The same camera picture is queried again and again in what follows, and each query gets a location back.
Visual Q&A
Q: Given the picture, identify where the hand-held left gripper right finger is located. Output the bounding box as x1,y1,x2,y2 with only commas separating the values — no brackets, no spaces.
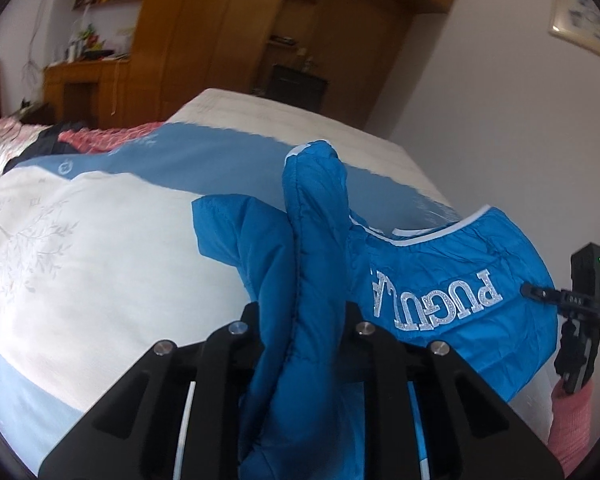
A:
339,302,564,480

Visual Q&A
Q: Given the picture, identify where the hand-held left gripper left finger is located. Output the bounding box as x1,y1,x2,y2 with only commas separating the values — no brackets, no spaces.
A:
39,302,261,480

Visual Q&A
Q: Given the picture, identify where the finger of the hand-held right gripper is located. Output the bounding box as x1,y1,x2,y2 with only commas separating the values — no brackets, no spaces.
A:
519,283,564,304

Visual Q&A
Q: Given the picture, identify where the blue puffer jacket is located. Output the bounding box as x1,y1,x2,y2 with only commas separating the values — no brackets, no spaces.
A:
192,139,562,480

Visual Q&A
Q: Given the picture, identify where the person's right forearm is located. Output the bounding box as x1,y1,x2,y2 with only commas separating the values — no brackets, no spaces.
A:
550,378,597,480

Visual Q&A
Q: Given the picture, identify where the bed with blue white cover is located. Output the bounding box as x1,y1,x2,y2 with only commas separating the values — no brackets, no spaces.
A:
0,88,556,480

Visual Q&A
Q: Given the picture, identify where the pink floral quilt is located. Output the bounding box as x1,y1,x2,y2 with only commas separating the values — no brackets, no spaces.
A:
0,119,162,196

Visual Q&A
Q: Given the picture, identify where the dark cloth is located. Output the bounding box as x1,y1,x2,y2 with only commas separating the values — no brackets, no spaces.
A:
4,120,92,173

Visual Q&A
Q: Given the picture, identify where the wooden desk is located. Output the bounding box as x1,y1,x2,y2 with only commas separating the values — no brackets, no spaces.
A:
44,57,132,129

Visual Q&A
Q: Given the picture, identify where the wooden wardrobe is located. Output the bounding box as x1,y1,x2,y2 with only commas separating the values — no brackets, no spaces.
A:
130,0,462,127

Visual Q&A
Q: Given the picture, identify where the framed wall picture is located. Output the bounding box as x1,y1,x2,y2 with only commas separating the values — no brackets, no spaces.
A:
549,0,600,67

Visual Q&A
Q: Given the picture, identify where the hanging cable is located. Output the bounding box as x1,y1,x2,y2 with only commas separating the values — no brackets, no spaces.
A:
22,4,47,82

